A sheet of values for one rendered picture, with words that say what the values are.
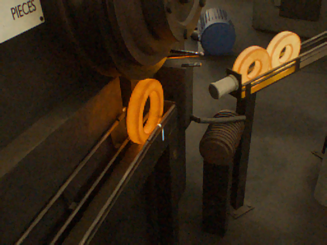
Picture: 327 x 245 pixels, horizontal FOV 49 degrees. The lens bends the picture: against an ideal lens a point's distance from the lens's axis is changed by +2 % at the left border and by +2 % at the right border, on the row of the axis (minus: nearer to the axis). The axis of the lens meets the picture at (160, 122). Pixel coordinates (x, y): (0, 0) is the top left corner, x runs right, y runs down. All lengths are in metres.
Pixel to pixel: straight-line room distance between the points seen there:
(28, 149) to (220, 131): 0.75
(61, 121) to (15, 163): 0.14
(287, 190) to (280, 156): 0.26
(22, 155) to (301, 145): 1.73
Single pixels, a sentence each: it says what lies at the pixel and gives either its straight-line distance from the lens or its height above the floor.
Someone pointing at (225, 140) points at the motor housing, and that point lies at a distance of 1.25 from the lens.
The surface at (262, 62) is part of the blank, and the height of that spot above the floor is 0.72.
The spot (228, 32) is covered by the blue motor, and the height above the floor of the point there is 0.26.
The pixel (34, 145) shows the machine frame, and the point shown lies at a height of 0.87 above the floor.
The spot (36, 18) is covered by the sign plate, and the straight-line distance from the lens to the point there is 0.72.
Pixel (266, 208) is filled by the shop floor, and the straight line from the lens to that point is 1.76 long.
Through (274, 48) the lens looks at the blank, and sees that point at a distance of 1.36.
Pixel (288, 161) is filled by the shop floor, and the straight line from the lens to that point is 2.04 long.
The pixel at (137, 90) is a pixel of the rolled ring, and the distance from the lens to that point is 0.91.
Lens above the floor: 1.27
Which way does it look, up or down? 34 degrees down
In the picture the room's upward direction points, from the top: 3 degrees counter-clockwise
